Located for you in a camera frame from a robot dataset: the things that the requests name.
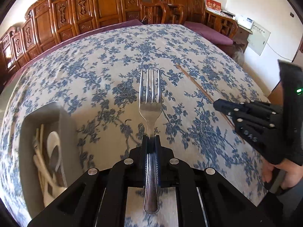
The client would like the wooden side table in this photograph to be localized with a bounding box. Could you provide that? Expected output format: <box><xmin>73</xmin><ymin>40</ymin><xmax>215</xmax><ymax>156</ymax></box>
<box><xmin>233</xmin><ymin>25</ymin><xmax>253</xmax><ymax>52</ymax></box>

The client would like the grey metal rectangular tray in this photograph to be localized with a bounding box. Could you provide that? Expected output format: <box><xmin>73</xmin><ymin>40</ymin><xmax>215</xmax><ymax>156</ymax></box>
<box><xmin>19</xmin><ymin>101</ymin><xmax>83</xmax><ymax>218</ymax></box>

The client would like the red calendar card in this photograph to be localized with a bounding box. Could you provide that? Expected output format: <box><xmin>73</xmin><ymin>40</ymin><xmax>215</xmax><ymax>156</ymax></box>
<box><xmin>205</xmin><ymin>0</ymin><xmax>221</xmax><ymax>14</ymax></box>

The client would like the person's right hand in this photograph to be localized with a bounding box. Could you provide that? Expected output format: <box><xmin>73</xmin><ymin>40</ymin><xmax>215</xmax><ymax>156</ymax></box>
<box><xmin>262</xmin><ymin>159</ymin><xmax>302</xmax><ymax>190</ymax></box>

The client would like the white wall panel box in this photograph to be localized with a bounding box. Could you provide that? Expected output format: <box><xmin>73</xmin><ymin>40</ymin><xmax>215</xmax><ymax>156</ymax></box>
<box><xmin>248</xmin><ymin>21</ymin><xmax>271</xmax><ymax>56</ymax></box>

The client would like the steel fork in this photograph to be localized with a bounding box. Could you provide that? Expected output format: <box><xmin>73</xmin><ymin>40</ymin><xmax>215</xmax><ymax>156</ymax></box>
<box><xmin>139</xmin><ymin>69</ymin><xmax>162</xmax><ymax>214</ymax></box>

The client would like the plastic bag under table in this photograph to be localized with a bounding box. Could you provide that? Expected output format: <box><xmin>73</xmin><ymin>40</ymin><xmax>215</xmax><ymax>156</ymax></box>
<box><xmin>232</xmin><ymin>45</ymin><xmax>244</xmax><ymax>67</ymax></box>

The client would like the purple armchair cushion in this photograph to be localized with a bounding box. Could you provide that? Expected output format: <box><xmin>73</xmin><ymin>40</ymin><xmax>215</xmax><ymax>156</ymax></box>
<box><xmin>184</xmin><ymin>21</ymin><xmax>233</xmax><ymax>45</ymax></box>

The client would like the large white plastic spoon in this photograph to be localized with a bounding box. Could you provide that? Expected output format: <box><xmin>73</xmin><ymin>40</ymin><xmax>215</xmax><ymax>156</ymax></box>
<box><xmin>46</xmin><ymin>131</ymin><xmax>62</xmax><ymax>172</ymax></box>

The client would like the light bamboo chopstick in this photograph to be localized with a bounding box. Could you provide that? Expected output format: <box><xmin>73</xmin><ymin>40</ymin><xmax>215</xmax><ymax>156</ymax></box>
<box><xmin>33</xmin><ymin>124</ymin><xmax>57</xmax><ymax>190</ymax></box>

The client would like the white plastic fork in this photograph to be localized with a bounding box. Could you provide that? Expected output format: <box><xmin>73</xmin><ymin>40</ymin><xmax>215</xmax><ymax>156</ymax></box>
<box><xmin>33</xmin><ymin>155</ymin><xmax>67</xmax><ymax>207</ymax></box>

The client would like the carved wooden sofa bench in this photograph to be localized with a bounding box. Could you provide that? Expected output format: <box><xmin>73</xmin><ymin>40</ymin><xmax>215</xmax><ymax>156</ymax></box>
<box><xmin>0</xmin><ymin>0</ymin><xmax>166</xmax><ymax>76</ymax></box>

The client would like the carved wooden armchair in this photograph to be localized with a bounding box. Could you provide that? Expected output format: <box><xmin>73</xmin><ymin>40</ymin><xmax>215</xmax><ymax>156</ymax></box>
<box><xmin>151</xmin><ymin>0</ymin><xmax>238</xmax><ymax>40</ymax></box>

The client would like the white device on side table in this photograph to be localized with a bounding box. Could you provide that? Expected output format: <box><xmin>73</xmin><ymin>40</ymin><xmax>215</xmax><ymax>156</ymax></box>
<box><xmin>221</xmin><ymin>10</ymin><xmax>254</xmax><ymax>30</ymax></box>

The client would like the blue floral tablecloth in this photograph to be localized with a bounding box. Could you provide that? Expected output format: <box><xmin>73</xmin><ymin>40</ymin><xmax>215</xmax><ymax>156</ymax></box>
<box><xmin>1</xmin><ymin>25</ymin><xmax>267</xmax><ymax>226</ymax></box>

